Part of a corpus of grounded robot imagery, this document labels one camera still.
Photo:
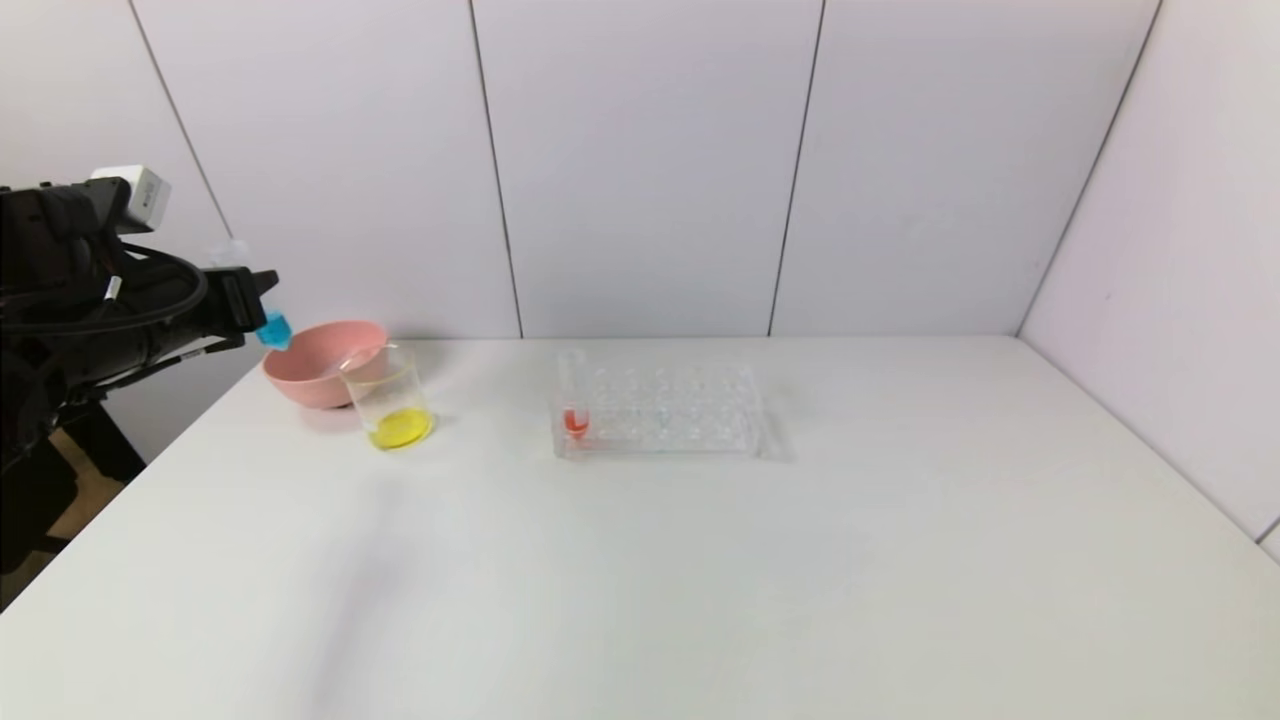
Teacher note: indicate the black furniture beside table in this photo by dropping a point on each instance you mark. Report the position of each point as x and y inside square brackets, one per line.
[40, 500]

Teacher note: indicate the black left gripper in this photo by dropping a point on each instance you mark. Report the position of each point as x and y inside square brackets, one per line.
[238, 300]

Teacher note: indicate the test tube with blue pigment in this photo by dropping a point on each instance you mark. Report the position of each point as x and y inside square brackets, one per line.
[274, 328]

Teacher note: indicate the pink bowl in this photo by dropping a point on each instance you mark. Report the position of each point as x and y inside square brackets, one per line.
[315, 370]

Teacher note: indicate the clear plastic test tube rack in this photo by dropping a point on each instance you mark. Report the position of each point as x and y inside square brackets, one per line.
[670, 420]

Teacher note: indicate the clear glass beaker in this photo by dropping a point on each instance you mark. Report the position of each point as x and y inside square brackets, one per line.
[398, 415]

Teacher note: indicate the test tube with red pigment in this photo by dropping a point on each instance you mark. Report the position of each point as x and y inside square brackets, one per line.
[576, 421]

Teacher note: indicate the black and orange left arm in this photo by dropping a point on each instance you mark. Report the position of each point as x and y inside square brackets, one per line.
[45, 250]

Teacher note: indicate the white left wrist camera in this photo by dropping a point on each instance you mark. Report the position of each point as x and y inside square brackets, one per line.
[140, 195]

